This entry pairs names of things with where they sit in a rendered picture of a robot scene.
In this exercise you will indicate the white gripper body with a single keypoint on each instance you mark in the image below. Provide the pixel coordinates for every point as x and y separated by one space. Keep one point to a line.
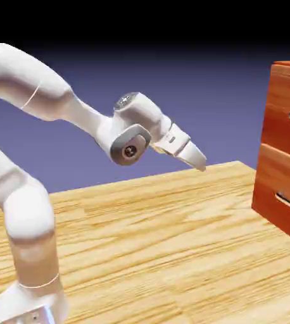
192 156

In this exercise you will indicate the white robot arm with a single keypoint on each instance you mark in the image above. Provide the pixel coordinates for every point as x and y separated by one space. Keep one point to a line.
46 96

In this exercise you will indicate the reddish wooden drawer front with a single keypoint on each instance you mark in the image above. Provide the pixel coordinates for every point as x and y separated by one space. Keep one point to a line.
274 177
284 106

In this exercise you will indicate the reddish wooden cabinet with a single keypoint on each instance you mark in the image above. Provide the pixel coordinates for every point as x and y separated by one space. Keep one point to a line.
281 141

